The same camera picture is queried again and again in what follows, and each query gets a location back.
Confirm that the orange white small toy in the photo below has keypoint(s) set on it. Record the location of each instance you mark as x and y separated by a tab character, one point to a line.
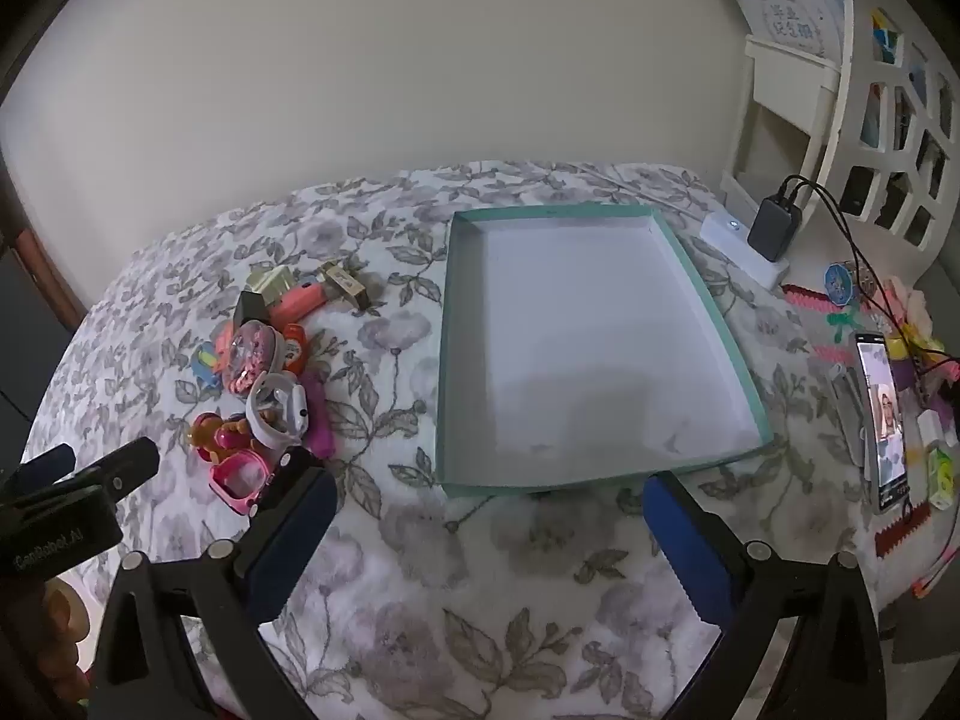
294	346

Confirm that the black charger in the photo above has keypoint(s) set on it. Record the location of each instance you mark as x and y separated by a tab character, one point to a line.
772	229

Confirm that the orange plastic piece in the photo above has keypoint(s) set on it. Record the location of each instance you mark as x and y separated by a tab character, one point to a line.
223	337

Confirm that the brown wooden frame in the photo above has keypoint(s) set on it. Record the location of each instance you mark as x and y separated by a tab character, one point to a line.
41	270

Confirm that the blue plastic piece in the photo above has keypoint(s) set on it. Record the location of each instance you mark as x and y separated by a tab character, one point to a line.
204	364

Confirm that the teal cardboard box lid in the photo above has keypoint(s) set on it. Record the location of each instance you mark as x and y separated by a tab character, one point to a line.
585	345

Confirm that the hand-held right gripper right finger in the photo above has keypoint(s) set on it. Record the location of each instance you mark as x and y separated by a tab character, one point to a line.
690	547

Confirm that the green plastic piece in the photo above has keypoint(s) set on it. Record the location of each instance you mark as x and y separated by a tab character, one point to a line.
844	317

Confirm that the yellow toy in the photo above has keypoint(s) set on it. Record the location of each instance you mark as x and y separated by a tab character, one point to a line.
919	341

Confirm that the white smartwatch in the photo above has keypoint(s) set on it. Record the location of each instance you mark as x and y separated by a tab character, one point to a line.
289	420

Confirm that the round clear container pink bits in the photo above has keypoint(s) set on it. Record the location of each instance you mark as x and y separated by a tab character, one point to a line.
251	356

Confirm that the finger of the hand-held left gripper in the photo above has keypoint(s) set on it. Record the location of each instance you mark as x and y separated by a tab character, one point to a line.
124	466
37	466

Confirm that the smartphone with lit screen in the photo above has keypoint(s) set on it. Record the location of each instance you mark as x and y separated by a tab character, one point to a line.
885	427

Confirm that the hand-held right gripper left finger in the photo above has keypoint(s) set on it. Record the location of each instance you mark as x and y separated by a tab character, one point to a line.
292	532

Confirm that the white power strip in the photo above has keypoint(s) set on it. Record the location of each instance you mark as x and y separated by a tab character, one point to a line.
731	240

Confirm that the cream hair claw clip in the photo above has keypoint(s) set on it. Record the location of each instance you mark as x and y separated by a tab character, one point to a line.
270	281

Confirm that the floral fleece blanket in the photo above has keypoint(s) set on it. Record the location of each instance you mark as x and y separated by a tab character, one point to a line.
420	540

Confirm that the orange lighter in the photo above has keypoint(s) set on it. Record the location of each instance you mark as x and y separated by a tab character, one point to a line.
296	301

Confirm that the person's left hand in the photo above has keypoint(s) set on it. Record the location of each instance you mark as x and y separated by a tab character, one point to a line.
61	637

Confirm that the white shelf unit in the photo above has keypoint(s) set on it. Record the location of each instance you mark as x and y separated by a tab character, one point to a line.
847	90

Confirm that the patterned tape roll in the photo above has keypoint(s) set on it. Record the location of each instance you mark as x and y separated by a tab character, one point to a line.
859	275

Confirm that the pink square toy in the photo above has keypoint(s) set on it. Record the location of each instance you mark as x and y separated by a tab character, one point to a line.
240	480

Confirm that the pink toy figure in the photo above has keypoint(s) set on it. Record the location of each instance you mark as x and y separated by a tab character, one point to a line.
217	439

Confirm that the small gold brown box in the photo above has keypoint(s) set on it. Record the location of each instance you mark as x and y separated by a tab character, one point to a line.
345	283

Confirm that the magenta lighter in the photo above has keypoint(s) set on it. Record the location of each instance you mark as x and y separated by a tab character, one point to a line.
319	427

